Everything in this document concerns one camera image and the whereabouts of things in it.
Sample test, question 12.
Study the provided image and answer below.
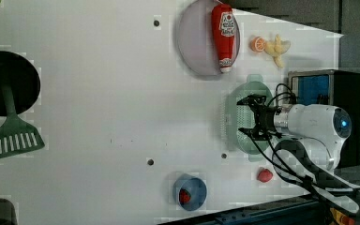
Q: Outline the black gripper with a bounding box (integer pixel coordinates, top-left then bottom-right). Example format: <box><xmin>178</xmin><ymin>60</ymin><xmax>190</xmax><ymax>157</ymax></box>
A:
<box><xmin>237</xmin><ymin>95</ymin><xmax>278</xmax><ymax>141</ymax></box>

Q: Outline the green plastic strainer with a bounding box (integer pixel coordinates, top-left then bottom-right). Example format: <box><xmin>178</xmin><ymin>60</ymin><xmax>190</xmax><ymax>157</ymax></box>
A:
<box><xmin>225</xmin><ymin>74</ymin><xmax>273</xmax><ymax>162</ymax></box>

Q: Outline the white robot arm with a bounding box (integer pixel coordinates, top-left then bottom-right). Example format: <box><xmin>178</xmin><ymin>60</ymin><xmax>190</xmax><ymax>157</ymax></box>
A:
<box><xmin>237</xmin><ymin>95</ymin><xmax>360</xmax><ymax>220</ymax></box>

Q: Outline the red strawberry toy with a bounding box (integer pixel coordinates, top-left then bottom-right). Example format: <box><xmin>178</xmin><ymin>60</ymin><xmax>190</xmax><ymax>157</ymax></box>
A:
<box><xmin>257</xmin><ymin>169</ymin><xmax>273</xmax><ymax>183</ymax></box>

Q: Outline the orange half toy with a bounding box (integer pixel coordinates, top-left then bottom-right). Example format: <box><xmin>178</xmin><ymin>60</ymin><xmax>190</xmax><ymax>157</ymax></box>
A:
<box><xmin>250</xmin><ymin>37</ymin><xmax>266</xmax><ymax>53</ymax></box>

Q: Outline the peeled banana toy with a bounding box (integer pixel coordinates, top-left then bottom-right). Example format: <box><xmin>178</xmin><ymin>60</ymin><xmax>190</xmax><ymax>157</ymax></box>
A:
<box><xmin>264</xmin><ymin>35</ymin><xmax>291</xmax><ymax>68</ymax></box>

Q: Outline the blue bowl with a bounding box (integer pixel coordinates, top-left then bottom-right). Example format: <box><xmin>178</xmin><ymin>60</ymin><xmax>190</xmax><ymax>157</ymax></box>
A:
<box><xmin>172</xmin><ymin>173</ymin><xmax>207</xmax><ymax>211</ymax></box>

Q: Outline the grey round plate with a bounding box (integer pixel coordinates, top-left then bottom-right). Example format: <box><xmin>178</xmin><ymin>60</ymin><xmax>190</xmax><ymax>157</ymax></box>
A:
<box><xmin>177</xmin><ymin>0</ymin><xmax>241</xmax><ymax>76</ymax></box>

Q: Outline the red ketchup bottle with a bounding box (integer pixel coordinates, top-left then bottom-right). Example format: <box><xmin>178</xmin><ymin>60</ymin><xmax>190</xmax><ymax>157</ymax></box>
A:
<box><xmin>211</xmin><ymin>4</ymin><xmax>235</xmax><ymax>73</ymax></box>

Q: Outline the black toaster oven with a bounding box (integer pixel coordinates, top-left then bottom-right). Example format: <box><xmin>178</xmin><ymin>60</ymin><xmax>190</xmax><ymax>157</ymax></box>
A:
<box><xmin>288</xmin><ymin>69</ymin><xmax>360</xmax><ymax>169</ymax></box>

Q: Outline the strawberry toy in bowl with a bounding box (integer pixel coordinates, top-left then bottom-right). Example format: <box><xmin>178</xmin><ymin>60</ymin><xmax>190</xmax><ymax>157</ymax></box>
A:
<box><xmin>178</xmin><ymin>188</ymin><xmax>191</xmax><ymax>204</ymax></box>

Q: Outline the green slotted spatula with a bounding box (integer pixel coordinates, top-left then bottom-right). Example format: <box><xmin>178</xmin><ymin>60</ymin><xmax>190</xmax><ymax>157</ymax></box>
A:
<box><xmin>0</xmin><ymin>84</ymin><xmax>45</xmax><ymax>158</ymax></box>

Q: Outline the black round pan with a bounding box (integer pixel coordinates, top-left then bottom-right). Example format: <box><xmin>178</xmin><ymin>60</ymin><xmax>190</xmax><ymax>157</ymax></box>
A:
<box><xmin>0</xmin><ymin>51</ymin><xmax>41</xmax><ymax>116</ymax></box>

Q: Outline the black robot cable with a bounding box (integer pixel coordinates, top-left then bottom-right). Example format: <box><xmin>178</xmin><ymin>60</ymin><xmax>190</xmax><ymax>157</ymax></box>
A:
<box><xmin>249</xmin><ymin>82</ymin><xmax>360</xmax><ymax>201</ymax></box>

